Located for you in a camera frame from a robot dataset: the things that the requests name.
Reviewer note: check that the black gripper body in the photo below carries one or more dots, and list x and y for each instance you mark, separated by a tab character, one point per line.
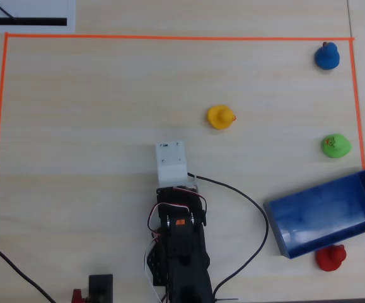
173	193

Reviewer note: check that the green rubber duck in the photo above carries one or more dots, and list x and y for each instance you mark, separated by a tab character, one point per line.
336	146

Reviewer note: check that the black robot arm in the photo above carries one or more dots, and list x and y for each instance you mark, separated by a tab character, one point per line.
185	252

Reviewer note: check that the yellow rubber duck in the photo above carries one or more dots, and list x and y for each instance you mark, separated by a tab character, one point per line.
220	117

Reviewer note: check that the blue plastic box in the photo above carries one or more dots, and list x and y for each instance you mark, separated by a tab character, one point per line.
321	214

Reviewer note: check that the red rubber duck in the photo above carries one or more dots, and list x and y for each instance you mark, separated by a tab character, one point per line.
330	259

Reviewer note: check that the blue rubber duck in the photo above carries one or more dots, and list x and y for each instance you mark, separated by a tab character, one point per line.
327	57

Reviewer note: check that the red clamp knob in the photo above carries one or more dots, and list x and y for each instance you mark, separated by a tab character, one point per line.
77	296

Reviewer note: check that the white paper with black bar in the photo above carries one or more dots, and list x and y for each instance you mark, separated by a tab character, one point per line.
27	12

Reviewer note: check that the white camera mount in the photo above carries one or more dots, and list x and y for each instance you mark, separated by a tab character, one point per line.
171	164

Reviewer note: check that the black camera stand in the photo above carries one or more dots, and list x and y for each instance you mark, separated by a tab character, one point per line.
101	288

